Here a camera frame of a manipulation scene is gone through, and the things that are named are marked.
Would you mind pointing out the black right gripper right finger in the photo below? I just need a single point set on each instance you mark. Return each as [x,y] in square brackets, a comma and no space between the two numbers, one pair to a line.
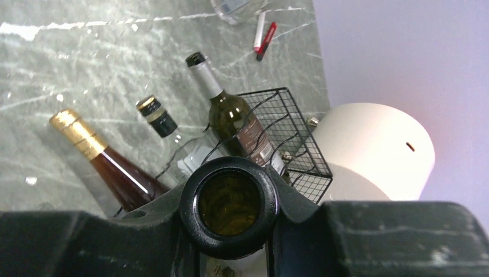
[374,238]

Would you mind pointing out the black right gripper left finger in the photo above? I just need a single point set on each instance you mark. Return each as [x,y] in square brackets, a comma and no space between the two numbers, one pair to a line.
[149,241]

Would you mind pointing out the dark wine bottle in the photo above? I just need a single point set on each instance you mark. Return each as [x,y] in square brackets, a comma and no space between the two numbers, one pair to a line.
[228,208]

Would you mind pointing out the gold capped amber wine bottle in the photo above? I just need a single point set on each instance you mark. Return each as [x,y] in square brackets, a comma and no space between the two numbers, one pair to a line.
[131,185]

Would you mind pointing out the black gold capped clear bottle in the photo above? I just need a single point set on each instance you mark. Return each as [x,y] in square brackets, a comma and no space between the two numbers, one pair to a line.
[184,150]

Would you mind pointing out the silver necked green wine bottle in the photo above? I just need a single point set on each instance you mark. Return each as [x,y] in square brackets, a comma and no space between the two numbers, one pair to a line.
[232,121]

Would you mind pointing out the cream cylindrical appliance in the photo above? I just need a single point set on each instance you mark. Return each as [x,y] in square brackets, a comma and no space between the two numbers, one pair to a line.
[375,152]

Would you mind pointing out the red utility knife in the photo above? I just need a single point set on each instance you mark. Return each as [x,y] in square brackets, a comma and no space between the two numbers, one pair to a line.
[266,42]

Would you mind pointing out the white marker pen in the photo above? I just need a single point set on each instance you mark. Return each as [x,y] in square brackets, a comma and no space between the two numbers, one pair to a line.
[259,31]

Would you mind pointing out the black wire wine rack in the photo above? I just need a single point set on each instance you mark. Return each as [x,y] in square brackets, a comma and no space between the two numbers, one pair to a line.
[284,124]

